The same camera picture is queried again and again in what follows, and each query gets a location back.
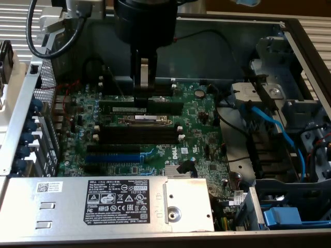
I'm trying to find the dark computer part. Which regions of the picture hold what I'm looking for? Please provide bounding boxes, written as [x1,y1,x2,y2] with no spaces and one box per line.
[0,40,14,85]

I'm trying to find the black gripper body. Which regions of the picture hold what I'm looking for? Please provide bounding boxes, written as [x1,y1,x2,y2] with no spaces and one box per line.
[113,0,178,51]

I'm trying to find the black looped cable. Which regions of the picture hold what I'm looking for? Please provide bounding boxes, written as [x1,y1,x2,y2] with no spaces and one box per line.
[82,56,104,85]

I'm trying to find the short black expansion slot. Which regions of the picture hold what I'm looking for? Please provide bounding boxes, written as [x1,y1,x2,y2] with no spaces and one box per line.
[83,164,102,174]

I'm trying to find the blue expansion slot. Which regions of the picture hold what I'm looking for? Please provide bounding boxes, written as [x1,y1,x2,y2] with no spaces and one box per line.
[84,152,142,164]

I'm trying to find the blue card retention clip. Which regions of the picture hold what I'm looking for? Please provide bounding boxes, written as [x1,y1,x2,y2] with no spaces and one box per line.
[31,98,43,114]
[25,118,38,132]
[13,158,27,172]
[17,144,31,159]
[21,132,35,145]

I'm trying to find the black camera cable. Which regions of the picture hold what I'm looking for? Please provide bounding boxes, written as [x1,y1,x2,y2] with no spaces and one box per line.
[25,0,93,59]

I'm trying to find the green RAM stick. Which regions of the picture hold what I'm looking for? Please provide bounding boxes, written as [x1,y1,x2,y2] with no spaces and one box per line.
[98,99,185,116]

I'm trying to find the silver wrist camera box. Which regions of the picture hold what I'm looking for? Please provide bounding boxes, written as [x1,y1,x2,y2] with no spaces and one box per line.
[66,0,104,19]

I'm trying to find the thin red wire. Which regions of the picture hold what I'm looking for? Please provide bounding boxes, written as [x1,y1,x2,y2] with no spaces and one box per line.
[41,79,81,123]

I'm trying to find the green Dell motherboard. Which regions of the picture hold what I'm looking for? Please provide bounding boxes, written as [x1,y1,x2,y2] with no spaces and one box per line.
[55,81,245,207]

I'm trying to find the blue plastic latch handle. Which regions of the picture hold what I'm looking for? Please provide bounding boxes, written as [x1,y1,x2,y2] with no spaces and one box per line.
[262,206,303,229]

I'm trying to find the silver power supply black label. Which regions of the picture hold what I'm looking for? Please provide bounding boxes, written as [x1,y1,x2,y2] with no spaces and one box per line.
[0,176,215,233]

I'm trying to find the metal CPU socket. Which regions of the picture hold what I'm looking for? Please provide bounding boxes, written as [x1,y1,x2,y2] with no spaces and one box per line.
[117,114,174,127]

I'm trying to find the thin black wire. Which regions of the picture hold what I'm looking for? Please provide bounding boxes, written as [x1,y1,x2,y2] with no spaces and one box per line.
[214,85,250,136]

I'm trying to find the open grey metal PC case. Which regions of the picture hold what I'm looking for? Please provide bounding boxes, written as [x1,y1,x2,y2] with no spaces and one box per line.
[0,6,331,248]

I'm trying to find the yellow and green wires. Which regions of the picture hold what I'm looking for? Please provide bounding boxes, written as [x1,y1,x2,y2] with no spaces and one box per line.
[216,215,232,232]

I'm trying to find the black RAM slot white latches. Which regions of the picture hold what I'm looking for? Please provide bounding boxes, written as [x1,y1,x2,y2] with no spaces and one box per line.
[99,74,177,90]
[92,133,186,145]
[94,125,182,135]
[99,82,178,98]

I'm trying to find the grey metal disk bay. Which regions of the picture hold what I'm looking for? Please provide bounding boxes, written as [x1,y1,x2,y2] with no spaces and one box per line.
[249,36,321,125]

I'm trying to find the grey plastic drive bracket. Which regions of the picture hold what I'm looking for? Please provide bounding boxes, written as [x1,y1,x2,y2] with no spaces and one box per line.
[229,82,281,135]

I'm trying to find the light blue flat data wire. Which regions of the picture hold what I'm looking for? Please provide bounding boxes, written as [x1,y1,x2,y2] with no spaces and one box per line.
[239,101,307,180]

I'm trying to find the small silver chipset heatsink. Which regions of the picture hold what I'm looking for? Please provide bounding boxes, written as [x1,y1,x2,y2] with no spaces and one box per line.
[164,165,183,178]

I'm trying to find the long black expansion slot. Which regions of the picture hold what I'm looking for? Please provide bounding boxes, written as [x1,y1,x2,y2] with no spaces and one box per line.
[86,144,142,153]

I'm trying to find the red and black wire bundle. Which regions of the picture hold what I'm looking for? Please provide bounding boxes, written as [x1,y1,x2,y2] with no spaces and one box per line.
[307,123,331,168]

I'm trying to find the black angled cable plug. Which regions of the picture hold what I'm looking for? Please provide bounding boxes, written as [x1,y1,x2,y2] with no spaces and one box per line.
[176,159,195,174]

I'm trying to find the metal rear port block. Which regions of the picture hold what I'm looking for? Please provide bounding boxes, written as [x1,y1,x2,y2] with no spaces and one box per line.
[51,95,68,131]

